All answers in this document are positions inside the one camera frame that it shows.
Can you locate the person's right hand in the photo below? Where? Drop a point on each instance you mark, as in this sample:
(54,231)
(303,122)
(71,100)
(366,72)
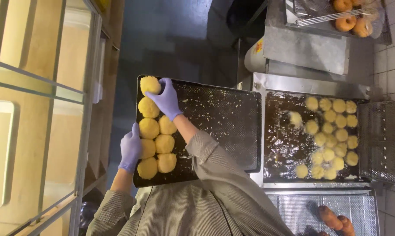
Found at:
(167,100)

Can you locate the person's left hand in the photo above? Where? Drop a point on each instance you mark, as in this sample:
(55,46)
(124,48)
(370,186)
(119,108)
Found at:
(130,150)

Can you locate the yellow crumbed dough ball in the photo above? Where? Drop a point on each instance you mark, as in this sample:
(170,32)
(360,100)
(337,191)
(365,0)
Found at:
(149,84)

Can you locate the black perforated baking tray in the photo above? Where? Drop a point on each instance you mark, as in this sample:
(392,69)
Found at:
(223,124)

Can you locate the rows of yellow dough balls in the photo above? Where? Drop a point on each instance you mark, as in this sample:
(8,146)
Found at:
(149,128)

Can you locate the black plastic bag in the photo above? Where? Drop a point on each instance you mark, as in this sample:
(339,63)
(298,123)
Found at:
(87,213)

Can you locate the person's striped grey shirt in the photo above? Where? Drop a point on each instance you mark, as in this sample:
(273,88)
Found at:
(191,206)

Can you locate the white canister with yellow label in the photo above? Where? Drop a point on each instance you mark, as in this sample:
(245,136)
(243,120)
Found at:
(254,55)

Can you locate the metal rack with trays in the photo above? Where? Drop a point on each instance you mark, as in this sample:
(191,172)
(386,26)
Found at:
(37,114)

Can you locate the steel deep fryer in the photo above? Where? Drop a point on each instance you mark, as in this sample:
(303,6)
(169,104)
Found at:
(282,82)

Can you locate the steel work counter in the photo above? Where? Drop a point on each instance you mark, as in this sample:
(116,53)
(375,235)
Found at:
(302,49)

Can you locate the steel tray of doughnuts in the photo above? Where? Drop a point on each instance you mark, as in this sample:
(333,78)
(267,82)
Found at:
(315,23)

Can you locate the batch of frying dough rounds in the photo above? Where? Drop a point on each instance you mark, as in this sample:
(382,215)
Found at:
(330,137)

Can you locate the steel draining rack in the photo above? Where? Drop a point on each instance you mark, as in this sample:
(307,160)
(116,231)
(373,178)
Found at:
(295,209)

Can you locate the brown fried pastry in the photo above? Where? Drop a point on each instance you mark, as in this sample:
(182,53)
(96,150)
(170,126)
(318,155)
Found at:
(329,217)
(322,233)
(347,225)

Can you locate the perforated steel fryer lid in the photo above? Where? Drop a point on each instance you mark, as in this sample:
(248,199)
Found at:
(382,141)

